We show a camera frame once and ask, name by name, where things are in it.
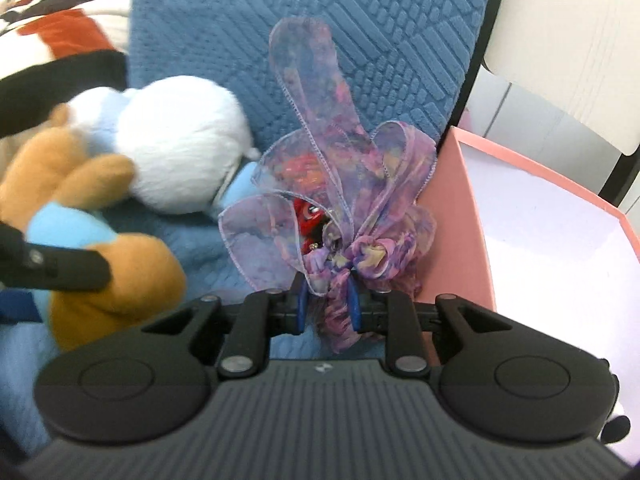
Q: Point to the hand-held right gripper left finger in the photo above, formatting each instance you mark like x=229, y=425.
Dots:
x=300, y=310

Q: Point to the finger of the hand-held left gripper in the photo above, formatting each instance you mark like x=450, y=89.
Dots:
x=65, y=271

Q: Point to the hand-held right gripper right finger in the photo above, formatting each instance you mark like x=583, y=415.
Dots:
x=354, y=307

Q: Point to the brown and blue plush toy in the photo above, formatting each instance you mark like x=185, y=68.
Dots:
x=125, y=285

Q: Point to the pink cardboard box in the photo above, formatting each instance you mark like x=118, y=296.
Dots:
x=452, y=220

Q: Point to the purple sheer ribbon bow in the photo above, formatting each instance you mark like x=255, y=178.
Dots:
x=305, y=90

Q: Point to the small red toy figure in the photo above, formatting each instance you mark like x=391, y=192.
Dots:
x=306, y=216

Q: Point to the white and blue plush toy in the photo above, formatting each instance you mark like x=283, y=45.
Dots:
x=180, y=145

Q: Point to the printed blanket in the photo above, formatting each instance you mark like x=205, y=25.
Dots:
x=55, y=35

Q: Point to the blue quilted cover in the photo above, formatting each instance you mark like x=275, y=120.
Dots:
x=400, y=35

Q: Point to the white chair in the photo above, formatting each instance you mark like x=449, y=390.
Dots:
x=575, y=35

